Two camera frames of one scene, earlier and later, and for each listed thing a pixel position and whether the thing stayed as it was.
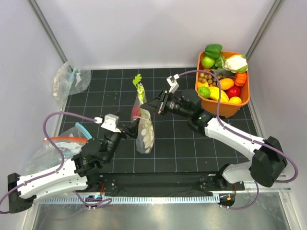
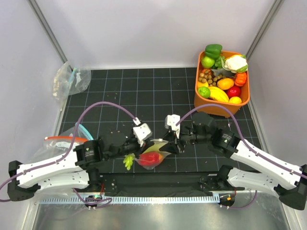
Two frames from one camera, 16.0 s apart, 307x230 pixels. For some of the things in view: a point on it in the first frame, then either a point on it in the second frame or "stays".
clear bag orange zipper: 48,158 stays
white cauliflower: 235,63 stays
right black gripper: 158,103 to 171,145
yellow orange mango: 226,83 stays
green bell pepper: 213,50 stays
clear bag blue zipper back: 68,81 stays
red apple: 234,91 stays
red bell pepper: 136,112 to 148,159
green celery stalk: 140,89 to 128,160
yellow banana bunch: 214,94 stays
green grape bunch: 218,63 stays
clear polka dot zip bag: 145,134 to 153,156
